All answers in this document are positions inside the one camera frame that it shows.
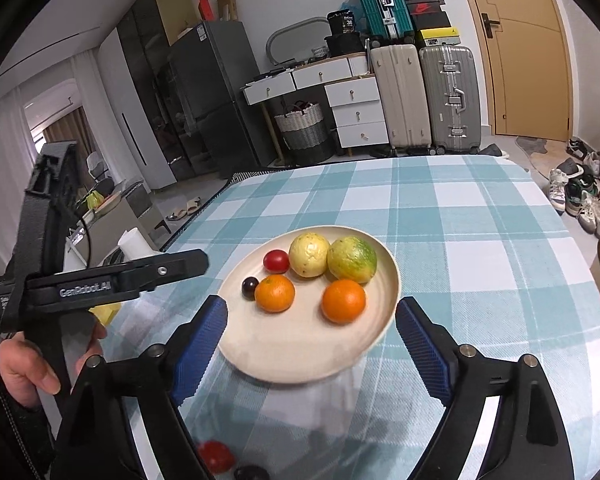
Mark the green-yellow round guava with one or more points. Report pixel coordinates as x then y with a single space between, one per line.
352 258

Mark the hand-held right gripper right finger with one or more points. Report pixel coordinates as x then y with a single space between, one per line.
425 355

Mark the teal suitcase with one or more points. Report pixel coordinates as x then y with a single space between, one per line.
380 0

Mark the silver suitcase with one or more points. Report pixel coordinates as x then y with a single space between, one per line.
450 95

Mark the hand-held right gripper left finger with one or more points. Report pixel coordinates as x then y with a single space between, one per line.
200 350

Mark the white curtain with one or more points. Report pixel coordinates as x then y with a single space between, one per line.
0 160

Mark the dark purple grape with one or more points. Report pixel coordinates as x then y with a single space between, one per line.
250 473
250 287

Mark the beige slippers pair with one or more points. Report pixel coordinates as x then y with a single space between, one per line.
185 208

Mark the person's left hand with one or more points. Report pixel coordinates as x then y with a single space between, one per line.
25 370

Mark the white paper towel roll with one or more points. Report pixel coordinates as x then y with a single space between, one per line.
135 245

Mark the red-logo shoe box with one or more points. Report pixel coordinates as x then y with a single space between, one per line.
425 7

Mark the dark glass wardrobe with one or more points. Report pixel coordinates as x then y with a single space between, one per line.
140 110

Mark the scattered shoes group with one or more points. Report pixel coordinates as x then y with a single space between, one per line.
585 185

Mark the white drawer dresser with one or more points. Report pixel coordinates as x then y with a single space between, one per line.
340 100

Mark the cardboard box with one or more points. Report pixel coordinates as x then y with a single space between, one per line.
225 6

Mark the grey door mat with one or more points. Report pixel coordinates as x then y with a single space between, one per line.
530 145

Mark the tan wooden door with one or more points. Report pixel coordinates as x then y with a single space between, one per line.
525 50

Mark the oval white-framed mirror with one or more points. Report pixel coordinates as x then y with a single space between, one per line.
300 35

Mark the white grey laundry basket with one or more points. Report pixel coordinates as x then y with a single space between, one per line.
305 130

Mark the beige suitcase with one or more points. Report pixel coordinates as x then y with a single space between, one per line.
397 95

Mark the black printed box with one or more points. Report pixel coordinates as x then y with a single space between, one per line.
345 22

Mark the dark grey refrigerator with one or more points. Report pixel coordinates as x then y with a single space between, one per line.
210 100

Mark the yellow round guava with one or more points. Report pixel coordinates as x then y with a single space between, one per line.
308 255

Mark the orange mandarin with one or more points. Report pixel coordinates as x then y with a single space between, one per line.
275 294
343 301

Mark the teal white checked tablecloth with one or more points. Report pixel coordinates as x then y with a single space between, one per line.
480 285

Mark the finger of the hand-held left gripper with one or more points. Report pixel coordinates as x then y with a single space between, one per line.
175 265

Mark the red cherry tomato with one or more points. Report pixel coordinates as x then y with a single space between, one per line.
215 455
276 260

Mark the cream round plate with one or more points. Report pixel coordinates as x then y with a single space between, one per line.
290 345

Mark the white side table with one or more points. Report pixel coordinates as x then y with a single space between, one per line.
77 260

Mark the yellow shoe box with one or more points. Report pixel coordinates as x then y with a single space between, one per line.
437 37

